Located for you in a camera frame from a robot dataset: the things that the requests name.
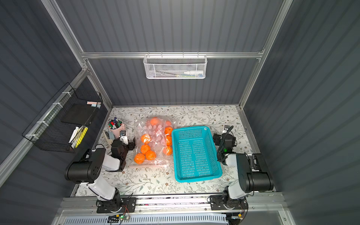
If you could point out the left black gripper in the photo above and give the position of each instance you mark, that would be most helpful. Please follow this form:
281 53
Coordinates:
131 143

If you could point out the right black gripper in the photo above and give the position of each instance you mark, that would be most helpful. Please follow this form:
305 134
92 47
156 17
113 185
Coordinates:
221 138

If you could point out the clear pink-dotted zip-top bag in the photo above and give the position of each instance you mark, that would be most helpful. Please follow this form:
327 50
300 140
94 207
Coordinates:
159 140

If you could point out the orange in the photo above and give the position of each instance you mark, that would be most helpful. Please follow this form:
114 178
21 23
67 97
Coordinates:
139 158
150 155
155 121
168 150
168 130
145 148
146 139

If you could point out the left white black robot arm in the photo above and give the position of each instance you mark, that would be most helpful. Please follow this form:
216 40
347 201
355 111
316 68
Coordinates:
87 165

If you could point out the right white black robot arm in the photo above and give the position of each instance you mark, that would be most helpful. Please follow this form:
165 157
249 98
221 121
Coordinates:
252 171

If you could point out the pink pen cup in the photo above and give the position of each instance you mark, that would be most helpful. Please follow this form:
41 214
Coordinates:
116 126

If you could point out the teal plastic basket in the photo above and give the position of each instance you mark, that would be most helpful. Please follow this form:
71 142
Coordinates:
194 155

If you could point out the yellow marker in basket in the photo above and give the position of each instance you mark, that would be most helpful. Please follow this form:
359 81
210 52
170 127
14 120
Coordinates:
79 137

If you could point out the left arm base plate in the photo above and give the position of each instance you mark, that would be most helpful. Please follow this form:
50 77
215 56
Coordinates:
117 206

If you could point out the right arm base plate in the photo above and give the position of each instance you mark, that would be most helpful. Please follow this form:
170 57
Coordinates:
217 203

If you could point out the black wire wall basket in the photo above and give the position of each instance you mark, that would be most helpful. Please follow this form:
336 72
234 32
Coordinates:
56 129

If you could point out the white wire wall basket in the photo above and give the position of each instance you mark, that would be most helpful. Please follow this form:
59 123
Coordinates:
175 68

